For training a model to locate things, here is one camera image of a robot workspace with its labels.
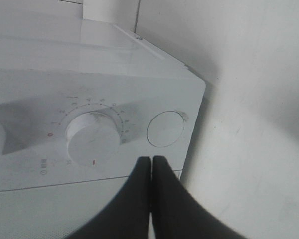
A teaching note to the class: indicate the white timer knob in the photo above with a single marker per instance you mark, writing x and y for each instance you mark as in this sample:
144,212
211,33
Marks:
92,138

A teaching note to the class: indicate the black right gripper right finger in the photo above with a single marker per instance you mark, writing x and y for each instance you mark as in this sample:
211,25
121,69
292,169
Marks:
176,214

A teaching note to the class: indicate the white microwave door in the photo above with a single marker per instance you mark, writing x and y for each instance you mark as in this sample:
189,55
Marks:
54,211

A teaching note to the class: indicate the white microwave oven body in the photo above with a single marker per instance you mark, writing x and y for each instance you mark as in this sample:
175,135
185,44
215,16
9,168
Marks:
51,72

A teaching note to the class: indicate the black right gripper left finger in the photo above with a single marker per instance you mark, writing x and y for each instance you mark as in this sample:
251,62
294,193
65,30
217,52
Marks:
127,215

